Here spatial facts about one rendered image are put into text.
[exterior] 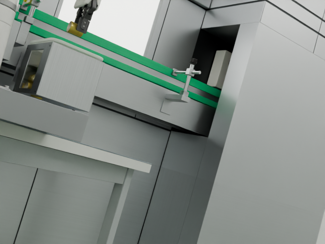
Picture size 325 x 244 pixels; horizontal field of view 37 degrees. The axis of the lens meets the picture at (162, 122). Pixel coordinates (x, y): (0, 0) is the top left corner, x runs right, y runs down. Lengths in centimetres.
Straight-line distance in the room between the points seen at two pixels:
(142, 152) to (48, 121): 108
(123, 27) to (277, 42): 64
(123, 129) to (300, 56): 82
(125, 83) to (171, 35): 46
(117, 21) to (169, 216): 83
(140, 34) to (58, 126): 103
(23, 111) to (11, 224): 98
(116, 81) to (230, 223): 72
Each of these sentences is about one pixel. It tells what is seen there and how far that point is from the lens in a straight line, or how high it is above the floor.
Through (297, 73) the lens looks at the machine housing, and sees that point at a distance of 217.
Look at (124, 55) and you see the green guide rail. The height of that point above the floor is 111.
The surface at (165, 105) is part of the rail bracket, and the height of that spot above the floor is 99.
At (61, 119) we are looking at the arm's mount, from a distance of 112.
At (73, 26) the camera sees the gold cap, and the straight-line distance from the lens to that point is 149.
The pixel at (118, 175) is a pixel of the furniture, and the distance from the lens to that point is 167.
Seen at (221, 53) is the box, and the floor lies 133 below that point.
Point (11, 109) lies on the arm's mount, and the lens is 101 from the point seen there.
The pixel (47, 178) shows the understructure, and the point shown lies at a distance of 196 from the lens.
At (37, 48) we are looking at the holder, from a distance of 151.
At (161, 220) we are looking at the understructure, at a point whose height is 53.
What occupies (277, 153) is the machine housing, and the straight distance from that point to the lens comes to 211.
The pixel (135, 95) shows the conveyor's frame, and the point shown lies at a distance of 184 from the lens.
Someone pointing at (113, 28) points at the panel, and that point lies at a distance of 201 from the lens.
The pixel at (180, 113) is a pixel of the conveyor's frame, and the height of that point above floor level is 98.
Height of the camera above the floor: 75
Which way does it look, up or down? 5 degrees up
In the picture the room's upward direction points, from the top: 16 degrees clockwise
